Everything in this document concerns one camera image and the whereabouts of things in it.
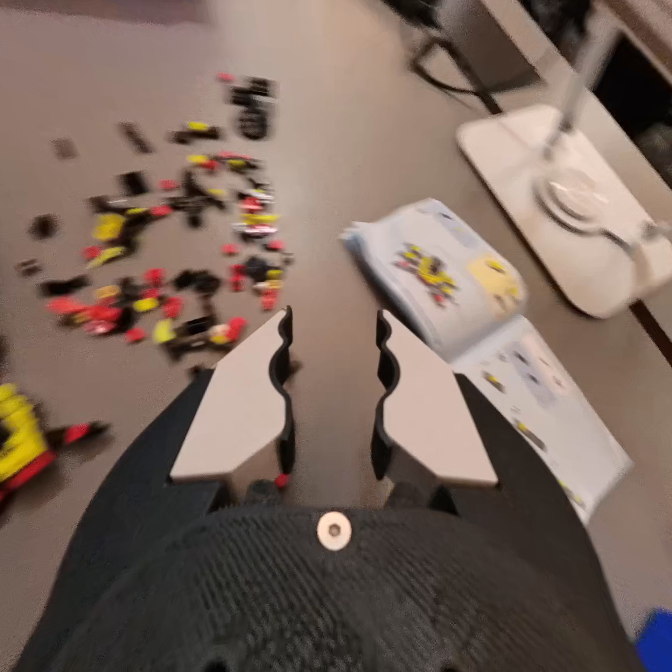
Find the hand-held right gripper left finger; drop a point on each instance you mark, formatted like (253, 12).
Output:
(236, 420)

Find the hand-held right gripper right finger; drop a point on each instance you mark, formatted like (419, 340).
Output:
(441, 425)

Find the black yellow red lego model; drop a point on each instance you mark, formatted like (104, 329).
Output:
(21, 435)

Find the small red lego piece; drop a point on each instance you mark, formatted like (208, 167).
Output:
(282, 479)

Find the lego instruction booklet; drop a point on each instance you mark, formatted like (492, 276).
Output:
(446, 262)

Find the pile of loose lego pieces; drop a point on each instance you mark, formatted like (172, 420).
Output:
(252, 110)

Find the white stand with metal pole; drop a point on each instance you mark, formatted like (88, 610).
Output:
(504, 152)

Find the blue plastic bin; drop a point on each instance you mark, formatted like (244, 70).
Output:
(656, 643)

